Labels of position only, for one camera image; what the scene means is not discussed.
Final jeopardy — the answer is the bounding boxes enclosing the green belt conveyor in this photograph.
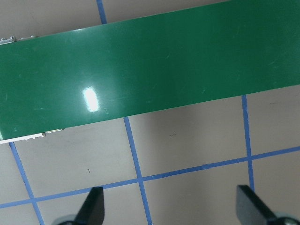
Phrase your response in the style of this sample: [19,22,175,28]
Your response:
[0,0,300,144]

